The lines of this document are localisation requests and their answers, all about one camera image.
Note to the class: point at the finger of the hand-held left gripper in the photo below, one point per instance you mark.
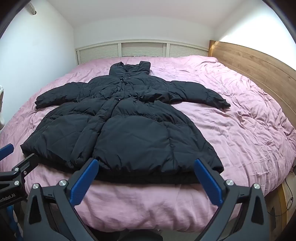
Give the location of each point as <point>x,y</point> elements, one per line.
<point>7,150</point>
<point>25,165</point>

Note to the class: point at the pink duvet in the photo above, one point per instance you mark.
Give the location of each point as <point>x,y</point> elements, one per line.
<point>231,139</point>

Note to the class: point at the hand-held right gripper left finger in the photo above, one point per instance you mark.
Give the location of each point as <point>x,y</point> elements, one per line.
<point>84,183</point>

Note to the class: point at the wooden headboard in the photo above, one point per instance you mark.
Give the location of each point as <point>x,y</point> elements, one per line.
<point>254,62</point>

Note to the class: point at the wooden bed side rail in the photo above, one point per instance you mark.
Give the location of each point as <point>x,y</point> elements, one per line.
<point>282,204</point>

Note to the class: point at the white air conditioner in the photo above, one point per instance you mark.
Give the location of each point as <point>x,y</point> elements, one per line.
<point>31,7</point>

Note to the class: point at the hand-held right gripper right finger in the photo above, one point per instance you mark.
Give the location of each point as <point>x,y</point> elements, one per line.
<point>209,183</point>

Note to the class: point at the black puffer coat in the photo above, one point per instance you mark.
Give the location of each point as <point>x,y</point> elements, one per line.
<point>129,129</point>

